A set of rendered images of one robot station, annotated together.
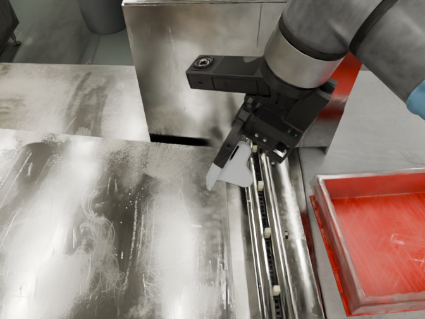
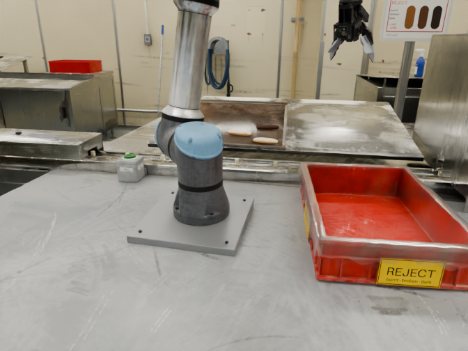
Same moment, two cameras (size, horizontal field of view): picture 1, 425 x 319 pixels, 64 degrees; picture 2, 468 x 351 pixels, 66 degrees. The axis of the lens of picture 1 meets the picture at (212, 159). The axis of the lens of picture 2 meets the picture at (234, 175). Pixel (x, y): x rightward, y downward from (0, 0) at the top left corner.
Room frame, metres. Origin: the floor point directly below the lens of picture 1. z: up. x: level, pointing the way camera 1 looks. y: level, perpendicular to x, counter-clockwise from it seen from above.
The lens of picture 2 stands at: (0.18, -1.39, 1.28)
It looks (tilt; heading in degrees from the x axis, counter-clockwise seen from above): 21 degrees down; 100
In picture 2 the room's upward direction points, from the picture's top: 1 degrees clockwise
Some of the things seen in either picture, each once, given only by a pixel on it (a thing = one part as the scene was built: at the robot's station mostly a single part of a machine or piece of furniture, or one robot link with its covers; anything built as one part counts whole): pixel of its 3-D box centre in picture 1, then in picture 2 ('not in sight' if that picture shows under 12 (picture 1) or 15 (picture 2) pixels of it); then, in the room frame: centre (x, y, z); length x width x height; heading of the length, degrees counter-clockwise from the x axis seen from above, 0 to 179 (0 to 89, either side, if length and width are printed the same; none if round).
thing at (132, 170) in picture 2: not in sight; (131, 172); (-0.38, -0.29, 0.84); 0.08 x 0.08 x 0.11; 2
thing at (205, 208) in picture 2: not in sight; (200, 194); (-0.06, -0.54, 0.90); 0.15 x 0.15 x 0.10
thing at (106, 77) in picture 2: not in sight; (81, 106); (-2.55, 2.81, 0.44); 0.70 x 0.55 x 0.87; 2
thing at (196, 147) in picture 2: not in sight; (198, 152); (-0.07, -0.54, 1.01); 0.13 x 0.12 x 0.14; 129
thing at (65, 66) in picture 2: not in sight; (76, 66); (-2.55, 2.81, 0.94); 0.51 x 0.36 x 0.13; 6
